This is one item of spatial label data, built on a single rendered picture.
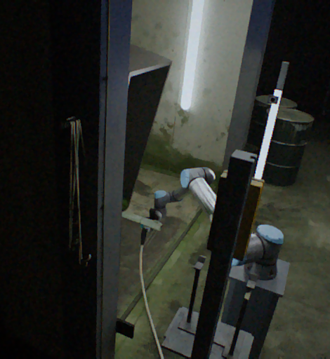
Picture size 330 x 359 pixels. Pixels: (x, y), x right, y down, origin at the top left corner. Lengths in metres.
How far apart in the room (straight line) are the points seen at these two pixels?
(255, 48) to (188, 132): 1.17
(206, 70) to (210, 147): 0.86
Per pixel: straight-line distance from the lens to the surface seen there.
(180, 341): 1.53
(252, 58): 3.89
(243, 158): 0.92
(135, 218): 2.59
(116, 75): 1.21
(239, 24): 3.90
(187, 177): 2.25
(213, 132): 4.12
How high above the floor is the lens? 1.97
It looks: 27 degrees down
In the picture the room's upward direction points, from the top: 6 degrees clockwise
